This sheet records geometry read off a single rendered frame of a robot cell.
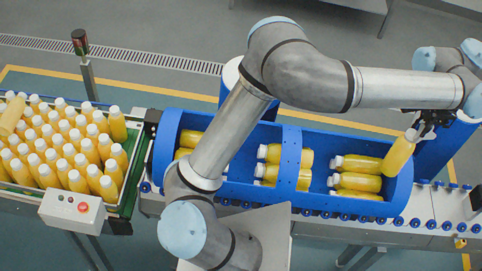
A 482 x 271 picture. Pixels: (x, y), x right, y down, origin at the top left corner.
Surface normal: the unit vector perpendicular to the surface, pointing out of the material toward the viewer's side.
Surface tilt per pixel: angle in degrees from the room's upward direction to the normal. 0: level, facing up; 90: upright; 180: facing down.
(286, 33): 16
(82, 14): 0
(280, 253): 43
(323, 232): 71
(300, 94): 79
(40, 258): 0
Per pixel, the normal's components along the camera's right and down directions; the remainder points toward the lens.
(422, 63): -0.98, 0.07
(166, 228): -0.57, -0.45
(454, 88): 0.22, -0.07
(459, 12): -0.11, 0.62
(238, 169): 0.07, -0.37
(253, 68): -0.57, 0.14
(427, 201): 0.11, -0.60
